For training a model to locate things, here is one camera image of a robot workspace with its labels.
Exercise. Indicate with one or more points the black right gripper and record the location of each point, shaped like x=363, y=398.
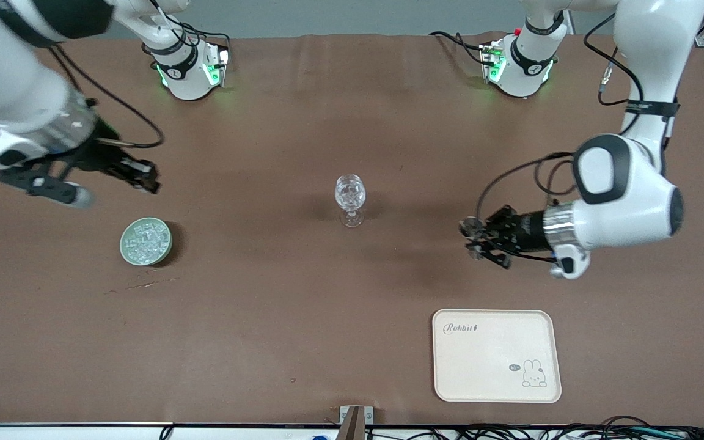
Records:
x=102, y=156

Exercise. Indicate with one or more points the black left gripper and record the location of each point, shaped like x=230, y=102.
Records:
x=522, y=233

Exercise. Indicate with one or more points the steel double jigger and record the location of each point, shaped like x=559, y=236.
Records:
x=469, y=227

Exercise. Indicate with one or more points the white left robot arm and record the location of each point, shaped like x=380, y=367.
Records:
x=627, y=195

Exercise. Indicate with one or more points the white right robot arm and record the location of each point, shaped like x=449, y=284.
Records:
x=10, y=73

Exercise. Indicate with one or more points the clear ice cubes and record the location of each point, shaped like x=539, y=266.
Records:
x=147, y=243

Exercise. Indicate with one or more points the clear wine glass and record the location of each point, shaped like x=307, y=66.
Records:
x=350, y=192

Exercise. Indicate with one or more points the green round bowl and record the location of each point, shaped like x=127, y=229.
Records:
x=124, y=244

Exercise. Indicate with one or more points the cream rabbit print tray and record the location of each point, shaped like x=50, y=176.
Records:
x=486, y=360

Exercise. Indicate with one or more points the metal base connector plate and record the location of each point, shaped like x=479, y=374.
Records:
x=487, y=61
x=222, y=64

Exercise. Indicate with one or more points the brown table cover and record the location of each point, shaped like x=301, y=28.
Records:
x=266, y=305

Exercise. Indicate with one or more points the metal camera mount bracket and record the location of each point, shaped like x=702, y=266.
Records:
x=355, y=417

